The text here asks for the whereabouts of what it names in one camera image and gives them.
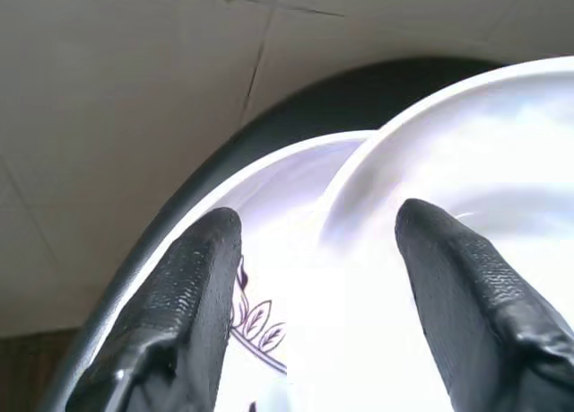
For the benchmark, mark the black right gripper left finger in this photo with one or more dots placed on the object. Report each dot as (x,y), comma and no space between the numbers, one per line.
(179,318)

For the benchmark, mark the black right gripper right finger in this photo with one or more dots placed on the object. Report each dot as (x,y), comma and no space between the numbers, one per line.
(484,322)

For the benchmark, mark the white porcelain bowl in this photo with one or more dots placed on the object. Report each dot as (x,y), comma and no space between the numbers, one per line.
(493,138)

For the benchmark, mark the white floral plate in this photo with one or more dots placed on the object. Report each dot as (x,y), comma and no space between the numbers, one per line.
(269,205)

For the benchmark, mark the black round table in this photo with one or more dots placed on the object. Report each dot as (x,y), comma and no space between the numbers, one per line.
(314,98)

